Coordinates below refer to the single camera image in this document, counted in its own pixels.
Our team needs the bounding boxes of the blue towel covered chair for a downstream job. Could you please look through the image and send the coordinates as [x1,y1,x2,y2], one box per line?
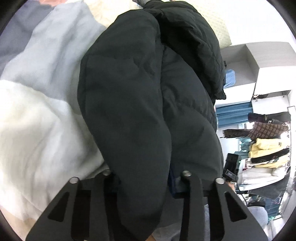
[223,69,236,89]

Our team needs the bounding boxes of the cream quilted headboard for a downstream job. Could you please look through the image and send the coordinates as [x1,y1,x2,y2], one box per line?
[201,11,232,49]

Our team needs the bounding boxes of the patchwork checkered duvet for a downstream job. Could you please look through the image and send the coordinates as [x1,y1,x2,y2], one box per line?
[1,1,138,240]

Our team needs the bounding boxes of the black puffer jacket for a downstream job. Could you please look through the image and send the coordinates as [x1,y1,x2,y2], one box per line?
[77,1,226,240]

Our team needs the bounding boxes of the blue curtain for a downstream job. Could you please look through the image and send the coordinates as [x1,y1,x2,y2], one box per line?
[216,102,253,128]

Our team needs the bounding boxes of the person's blue jeans legs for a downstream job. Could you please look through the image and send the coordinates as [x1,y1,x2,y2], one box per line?
[152,204,268,241]

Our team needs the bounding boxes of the clothes rack with garments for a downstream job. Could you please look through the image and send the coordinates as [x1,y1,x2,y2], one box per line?
[218,110,294,220]

